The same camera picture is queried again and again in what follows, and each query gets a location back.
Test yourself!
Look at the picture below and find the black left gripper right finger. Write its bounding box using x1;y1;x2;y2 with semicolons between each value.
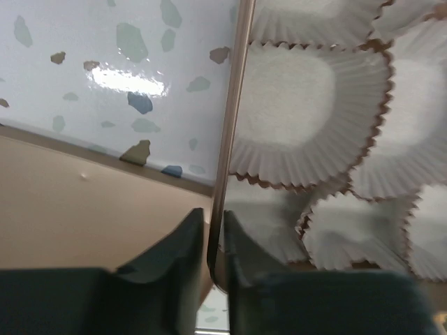
223;211;439;335

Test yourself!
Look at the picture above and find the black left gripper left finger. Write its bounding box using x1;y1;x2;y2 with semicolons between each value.
1;208;204;334

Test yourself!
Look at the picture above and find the gold square cookie tin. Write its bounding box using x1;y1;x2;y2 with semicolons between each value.
207;1;446;289

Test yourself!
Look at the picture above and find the gold square tin lid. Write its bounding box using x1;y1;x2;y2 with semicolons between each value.
0;124;214;301

